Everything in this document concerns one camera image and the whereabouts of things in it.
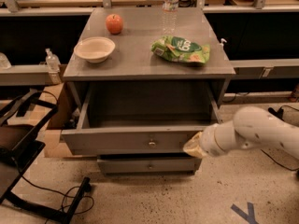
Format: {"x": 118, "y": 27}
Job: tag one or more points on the foam-padded gripper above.
{"x": 209, "y": 142}

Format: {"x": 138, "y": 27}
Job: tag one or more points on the grey top drawer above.
{"x": 137, "y": 139}

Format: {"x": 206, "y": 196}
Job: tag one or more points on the grey drawer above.
{"x": 137, "y": 139}
{"x": 148, "y": 164}

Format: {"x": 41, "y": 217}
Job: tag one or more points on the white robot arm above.
{"x": 251, "y": 127}

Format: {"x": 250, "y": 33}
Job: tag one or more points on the grey lower drawer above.
{"x": 148, "y": 164}

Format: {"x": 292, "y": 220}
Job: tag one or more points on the green chip bag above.
{"x": 180, "y": 50}

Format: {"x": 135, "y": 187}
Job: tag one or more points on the grey wooden cabinet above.
{"x": 133, "y": 60}

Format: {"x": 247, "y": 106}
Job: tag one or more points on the small white pump bottle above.
{"x": 223, "y": 42}

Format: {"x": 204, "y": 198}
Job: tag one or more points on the white bowl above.
{"x": 94, "y": 49}

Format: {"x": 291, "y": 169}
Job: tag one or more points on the cardboard box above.
{"x": 51, "y": 133}

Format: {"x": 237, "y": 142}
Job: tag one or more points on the clear plastic water bottle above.
{"x": 170, "y": 10}

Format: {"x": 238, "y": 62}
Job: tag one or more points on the red apple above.
{"x": 114, "y": 23}

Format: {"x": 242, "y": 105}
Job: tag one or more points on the hand sanitizer pump bottle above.
{"x": 54, "y": 67}

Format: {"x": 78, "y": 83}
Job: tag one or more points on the black metal cart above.
{"x": 19, "y": 147}

